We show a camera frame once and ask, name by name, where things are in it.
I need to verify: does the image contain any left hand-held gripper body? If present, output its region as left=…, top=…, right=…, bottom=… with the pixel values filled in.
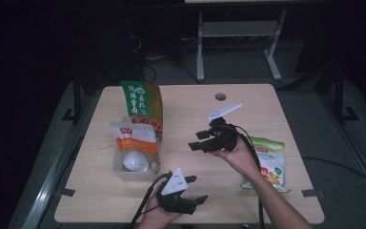
left=155, top=167, right=201, bottom=215

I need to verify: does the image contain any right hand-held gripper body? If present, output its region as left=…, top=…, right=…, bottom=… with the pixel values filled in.
left=199, top=102, right=243, bottom=154

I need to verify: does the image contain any clear plastic box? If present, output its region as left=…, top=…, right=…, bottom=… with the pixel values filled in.
left=111, top=115, right=162, bottom=183

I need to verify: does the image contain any white and orange food packet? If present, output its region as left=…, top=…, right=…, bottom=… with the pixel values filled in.
left=109, top=120, right=162, bottom=176

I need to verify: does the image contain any green and gold seasoning packet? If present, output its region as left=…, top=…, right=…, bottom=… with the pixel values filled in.
left=120, top=80, right=164, bottom=141

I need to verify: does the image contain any person's right hand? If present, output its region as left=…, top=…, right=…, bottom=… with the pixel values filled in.
left=209, top=135, right=262, bottom=179

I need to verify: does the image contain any person's left hand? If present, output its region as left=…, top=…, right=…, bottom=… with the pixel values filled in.
left=137, top=190, right=184, bottom=229

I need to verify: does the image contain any green and white snack packet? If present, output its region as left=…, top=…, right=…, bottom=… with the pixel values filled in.
left=240, top=136, right=292, bottom=195

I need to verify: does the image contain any black metal stand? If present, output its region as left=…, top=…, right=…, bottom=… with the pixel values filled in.
left=314, top=63, right=360, bottom=124
left=61, top=72, right=84, bottom=124

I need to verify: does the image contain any grey floor strip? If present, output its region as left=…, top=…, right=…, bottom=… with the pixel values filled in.
left=317, top=92, right=366, bottom=199
left=20, top=127, right=92, bottom=229

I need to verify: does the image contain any bundle of dark floor cables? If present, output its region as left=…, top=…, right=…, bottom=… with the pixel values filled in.
left=125, top=31, right=201, bottom=84

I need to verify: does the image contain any white metal frame table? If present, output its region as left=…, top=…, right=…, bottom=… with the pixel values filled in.
left=184, top=0, right=290, bottom=82

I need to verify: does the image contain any black floor cable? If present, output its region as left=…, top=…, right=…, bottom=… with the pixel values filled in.
left=300, top=156, right=366, bottom=196

